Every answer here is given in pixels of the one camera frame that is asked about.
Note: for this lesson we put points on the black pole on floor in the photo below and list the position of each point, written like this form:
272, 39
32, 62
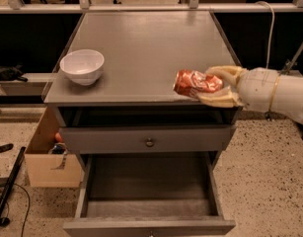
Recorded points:
10, 181

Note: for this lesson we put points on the open grey middle drawer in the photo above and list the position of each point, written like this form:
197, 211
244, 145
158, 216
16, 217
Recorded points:
149, 195

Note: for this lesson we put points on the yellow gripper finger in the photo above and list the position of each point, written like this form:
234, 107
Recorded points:
224, 98
229, 73

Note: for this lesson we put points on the closed grey top drawer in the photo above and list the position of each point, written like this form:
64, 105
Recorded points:
98, 140

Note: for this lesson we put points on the white ceramic bowl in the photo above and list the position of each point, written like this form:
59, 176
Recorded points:
83, 67

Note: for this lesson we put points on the cardboard box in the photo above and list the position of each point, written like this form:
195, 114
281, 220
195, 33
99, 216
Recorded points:
45, 169

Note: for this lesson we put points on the black flat tool on floor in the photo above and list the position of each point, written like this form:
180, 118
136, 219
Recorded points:
6, 147

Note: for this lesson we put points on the grey wooden drawer cabinet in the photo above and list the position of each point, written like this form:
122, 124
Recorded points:
143, 52

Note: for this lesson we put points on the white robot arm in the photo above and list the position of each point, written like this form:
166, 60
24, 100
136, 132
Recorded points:
287, 96

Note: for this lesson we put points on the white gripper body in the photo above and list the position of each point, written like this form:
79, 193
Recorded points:
256, 89

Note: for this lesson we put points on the orange ball in box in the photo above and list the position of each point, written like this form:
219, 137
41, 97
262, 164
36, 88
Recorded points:
58, 137

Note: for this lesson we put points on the black bag on ledge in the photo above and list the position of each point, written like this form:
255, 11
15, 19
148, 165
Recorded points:
11, 73

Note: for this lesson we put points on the round brass drawer knob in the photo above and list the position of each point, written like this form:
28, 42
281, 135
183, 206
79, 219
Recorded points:
149, 142

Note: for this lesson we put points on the red coke can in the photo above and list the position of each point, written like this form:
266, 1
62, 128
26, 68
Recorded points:
190, 82

